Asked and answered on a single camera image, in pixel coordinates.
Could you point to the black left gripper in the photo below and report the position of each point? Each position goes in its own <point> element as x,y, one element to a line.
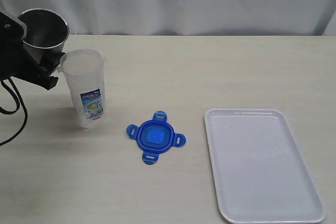
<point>17,62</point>

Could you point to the steel cup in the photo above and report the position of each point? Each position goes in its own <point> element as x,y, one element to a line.
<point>47,32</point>

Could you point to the blue container lid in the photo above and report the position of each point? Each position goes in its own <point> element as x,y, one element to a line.
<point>155,136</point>

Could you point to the clear plastic tall container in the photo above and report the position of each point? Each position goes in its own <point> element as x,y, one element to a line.
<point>83,70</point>

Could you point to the white plastic tray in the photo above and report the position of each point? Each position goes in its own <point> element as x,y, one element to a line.
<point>259,172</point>

